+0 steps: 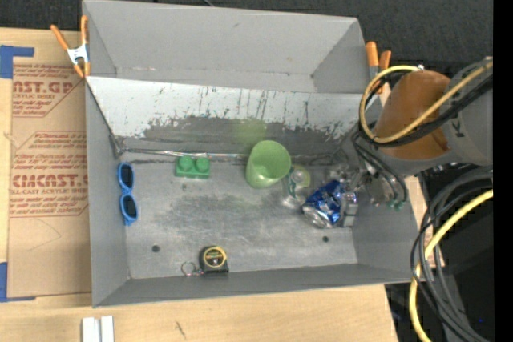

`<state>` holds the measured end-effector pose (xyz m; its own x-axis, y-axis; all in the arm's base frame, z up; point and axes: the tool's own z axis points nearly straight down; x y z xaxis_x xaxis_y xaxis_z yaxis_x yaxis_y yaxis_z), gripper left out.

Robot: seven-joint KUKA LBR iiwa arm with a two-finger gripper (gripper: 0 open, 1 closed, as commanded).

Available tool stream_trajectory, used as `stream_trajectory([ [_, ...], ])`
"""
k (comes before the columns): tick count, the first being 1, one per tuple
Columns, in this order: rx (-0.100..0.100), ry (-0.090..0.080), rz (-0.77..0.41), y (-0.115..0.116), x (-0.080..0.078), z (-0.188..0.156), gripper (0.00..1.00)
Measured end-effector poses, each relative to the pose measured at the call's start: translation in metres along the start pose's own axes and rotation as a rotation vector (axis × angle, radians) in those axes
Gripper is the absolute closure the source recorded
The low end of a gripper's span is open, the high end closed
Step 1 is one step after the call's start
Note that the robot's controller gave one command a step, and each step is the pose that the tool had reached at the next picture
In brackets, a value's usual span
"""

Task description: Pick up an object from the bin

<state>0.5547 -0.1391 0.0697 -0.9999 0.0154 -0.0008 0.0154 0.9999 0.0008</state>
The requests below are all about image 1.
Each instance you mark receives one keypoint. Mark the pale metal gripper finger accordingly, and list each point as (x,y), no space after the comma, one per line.
(345,174)
(350,208)

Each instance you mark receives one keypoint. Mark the crushed blue drink can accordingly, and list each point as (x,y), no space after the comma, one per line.
(322,206)

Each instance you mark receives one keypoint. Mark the clear plastic bottle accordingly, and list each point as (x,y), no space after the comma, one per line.
(294,184)

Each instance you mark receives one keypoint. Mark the green plastic cup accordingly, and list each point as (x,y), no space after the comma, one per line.
(266,166)

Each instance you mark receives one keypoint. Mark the grey metal bin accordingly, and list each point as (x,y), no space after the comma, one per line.
(248,220)

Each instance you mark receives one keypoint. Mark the black and yellow tape measure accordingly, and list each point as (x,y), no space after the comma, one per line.
(213,258)

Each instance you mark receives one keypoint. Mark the green toy brick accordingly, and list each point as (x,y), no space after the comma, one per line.
(192,168)

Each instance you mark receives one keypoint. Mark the blue sunglasses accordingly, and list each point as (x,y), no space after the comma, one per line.
(127,204)

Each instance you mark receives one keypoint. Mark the brown cardboard board red print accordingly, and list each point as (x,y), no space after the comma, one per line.
(48,244)

